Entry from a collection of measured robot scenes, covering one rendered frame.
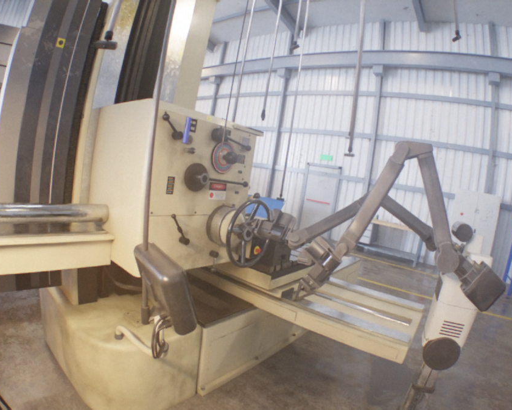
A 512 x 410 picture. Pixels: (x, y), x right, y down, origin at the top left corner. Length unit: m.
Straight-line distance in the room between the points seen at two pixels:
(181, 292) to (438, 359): 1.00
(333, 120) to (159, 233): 8.61
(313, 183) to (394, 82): 3.97
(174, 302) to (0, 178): 1.27
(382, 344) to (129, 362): 1.52
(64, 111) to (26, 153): 0.33
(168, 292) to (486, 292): 0.99
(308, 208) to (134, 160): 8.44
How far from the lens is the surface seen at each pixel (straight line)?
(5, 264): 1.58
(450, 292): 1.23
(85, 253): 1.67
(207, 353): 2.22
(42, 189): 1.92
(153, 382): 2.01
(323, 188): 9.45
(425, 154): 1.04
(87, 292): 2.19
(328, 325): 2.15
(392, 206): 1.46
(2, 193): 1.88
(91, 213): 1.68
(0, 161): 1.86
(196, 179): 1.52
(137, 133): 1.52
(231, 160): 1.62
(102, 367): 1.91
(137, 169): 1.47
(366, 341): 2.09
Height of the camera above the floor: 1.61
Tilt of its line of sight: 6 degrees down
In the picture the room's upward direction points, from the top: 9 degrees clockwise
